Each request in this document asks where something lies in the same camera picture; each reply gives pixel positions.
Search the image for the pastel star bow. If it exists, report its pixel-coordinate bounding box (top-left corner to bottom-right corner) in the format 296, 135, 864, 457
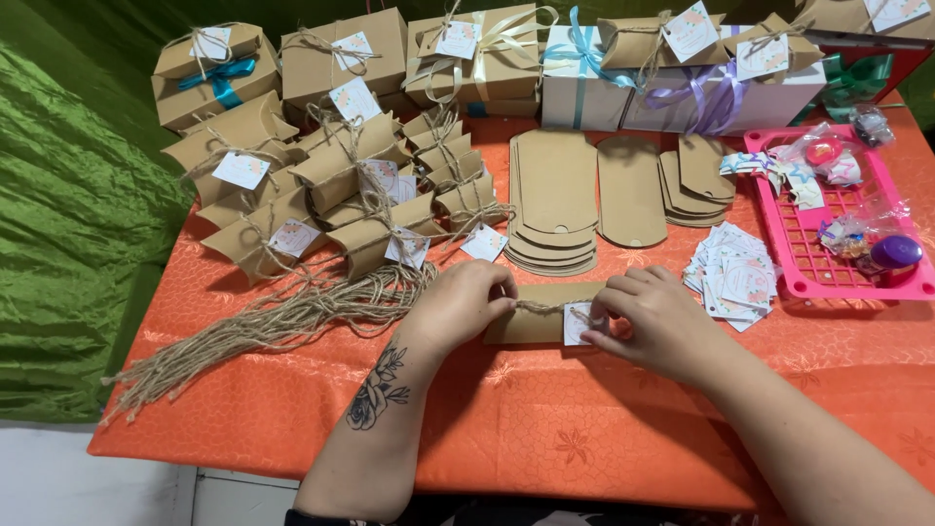
783, 169, 828, 212
719, 150, 777, 178

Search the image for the person's dark clothing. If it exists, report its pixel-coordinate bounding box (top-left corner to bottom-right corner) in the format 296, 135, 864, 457
283, 494, 739, 526

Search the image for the large kraft box with tag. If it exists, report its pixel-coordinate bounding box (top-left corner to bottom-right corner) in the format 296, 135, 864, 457
792, 0, 935, 42

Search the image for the bundle of jute twine strings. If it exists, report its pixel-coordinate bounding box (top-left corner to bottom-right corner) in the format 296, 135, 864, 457
100, 260, 441, 429

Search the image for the white floral gift tag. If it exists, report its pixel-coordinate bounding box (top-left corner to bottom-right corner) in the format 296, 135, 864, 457
561, 301, 610, 347

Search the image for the short jute twine piece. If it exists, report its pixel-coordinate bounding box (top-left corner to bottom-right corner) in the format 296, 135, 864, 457
510, 297, 601, 324

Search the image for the person's right hand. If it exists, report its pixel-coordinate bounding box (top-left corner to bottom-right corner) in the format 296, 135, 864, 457
580, 264, 726, 387

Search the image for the person's left hand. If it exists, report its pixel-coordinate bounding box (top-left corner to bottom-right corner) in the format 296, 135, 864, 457
405, 260, 522, 360

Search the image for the single flat kraft blank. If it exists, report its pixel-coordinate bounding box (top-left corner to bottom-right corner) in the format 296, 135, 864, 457
597, 134, 669, 249

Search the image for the green ribbon bow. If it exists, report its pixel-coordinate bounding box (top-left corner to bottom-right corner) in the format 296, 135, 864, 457
790, 53, 897, 127

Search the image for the clear bag of colourful bits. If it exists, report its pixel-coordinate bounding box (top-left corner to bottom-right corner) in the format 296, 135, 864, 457
817, 210, 881, 262

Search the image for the pile of tied pillow boxes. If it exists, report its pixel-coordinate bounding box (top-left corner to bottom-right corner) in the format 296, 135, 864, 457
161, 91, 517, 287

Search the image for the kraft box with teal ribbon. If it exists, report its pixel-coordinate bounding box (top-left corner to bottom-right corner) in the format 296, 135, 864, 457
151, 40, 283, 134

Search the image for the clear bag with pink item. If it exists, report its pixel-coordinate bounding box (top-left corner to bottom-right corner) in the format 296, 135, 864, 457
774, 123, 864, 188

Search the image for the white box with purple ribbon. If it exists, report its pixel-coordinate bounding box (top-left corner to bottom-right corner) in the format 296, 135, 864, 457
621, 25, 828, 137

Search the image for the heap of white paper tags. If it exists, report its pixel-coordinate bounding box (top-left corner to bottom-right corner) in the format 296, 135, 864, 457
682, 222, 780, 334

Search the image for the pink plastic basket tray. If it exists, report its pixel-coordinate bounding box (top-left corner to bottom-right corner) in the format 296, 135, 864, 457
743, 123, 935, 302

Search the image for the tagged kraft pillow gift box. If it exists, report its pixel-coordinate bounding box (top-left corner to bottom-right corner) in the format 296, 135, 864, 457
416, 4, 542, 61
598, 1, 732, 73
722, 12, 825, 83
152, 22, 265, 80

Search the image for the stack of small flat blanks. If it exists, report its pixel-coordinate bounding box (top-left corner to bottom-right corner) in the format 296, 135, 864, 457
658, 133, 738, 229

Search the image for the kraft box with twine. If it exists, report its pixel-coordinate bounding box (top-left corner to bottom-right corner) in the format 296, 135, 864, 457
280, 6, 409, 112

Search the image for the orange embossed tablecloth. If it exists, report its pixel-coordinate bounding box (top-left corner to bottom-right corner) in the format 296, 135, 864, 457
87, 88, 935, 514

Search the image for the clear bag with dark beads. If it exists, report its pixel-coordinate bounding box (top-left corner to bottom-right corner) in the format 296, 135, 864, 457
850, 104, 897, 149

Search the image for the white box with blue ribbon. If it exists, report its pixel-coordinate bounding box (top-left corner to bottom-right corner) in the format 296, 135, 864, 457
539, 6, 638, 133

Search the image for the stack of large flat blanks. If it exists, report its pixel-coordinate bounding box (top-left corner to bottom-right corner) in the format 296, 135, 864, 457
503, 129, 600, 278

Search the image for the kraft box with cream ribbon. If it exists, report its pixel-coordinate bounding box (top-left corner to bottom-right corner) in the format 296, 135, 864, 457
403, 3, 560, 118

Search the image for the red box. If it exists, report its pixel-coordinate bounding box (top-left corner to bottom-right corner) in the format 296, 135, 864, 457
818, 31, 935, 124

